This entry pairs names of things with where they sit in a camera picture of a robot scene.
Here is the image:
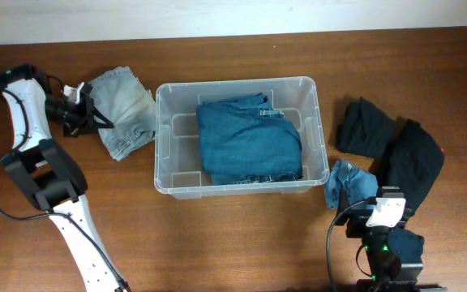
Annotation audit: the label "clear plastic storage bin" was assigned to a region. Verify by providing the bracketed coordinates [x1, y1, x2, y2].
[154, 76, 330, 200]

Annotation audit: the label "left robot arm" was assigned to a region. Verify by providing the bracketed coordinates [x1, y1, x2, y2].
[0, 63, 130, 291]

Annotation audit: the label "dark blue jeans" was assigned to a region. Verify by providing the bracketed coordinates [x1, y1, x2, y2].
[196, 92, 303, 185]

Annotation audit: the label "black garment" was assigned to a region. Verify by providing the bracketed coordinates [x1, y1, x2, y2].
[377, 119, 444, 213]
[336, 97, 396, 159]

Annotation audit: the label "blue cloth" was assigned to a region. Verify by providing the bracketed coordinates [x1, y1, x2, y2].
[324, 160, 378, 208]

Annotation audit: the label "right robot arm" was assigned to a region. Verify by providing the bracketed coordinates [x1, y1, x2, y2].
[328, 187, 447, 292]

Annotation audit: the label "light washed jeans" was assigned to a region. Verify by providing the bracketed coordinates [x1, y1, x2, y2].
[89, 67, 156, 161]

